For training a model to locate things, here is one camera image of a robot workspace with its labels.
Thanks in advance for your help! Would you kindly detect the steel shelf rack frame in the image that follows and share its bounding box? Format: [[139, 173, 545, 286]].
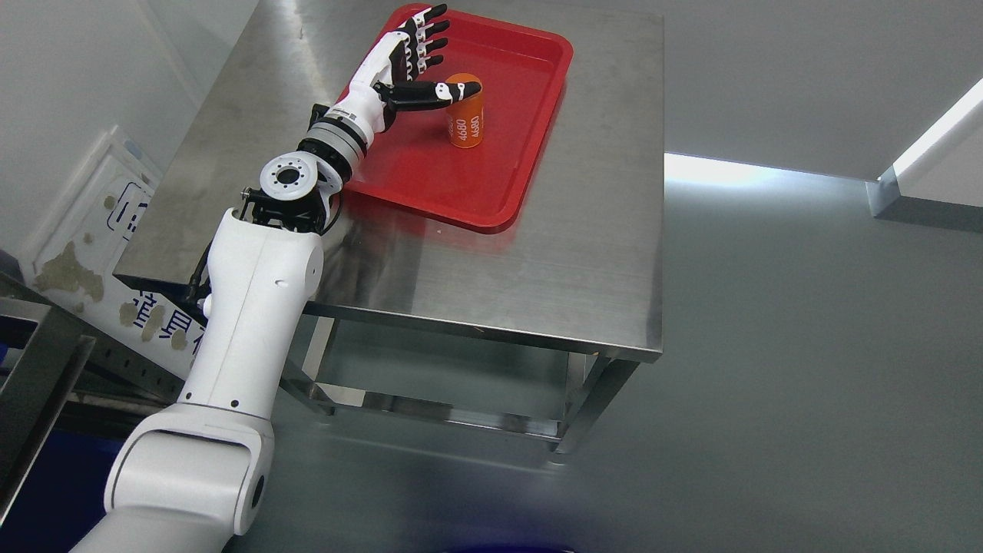
[[1, 253, 183, 517]]

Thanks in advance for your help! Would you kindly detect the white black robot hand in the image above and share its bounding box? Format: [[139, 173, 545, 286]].
[[299, 4, 482, 155]]

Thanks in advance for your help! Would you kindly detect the stainless steel table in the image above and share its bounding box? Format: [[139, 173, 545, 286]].
[[115, 1, 666, 463]]

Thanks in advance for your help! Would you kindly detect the orange cylindrical capacitor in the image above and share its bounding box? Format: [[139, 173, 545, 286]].
[[445, 72, 485, 148]]

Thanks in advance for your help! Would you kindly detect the white labelled sign board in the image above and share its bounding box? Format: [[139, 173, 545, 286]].
[[20, 127, 204, 379]]

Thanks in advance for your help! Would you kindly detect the blue bin lower left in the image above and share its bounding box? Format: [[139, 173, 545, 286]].
[[1, 429, 122, 552]]

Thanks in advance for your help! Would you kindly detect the red plastic tray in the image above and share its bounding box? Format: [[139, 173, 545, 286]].
[[345, 9, 574, 234]]

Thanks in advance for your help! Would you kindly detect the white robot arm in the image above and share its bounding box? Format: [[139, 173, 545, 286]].
[[74, 105, 373, 552]]

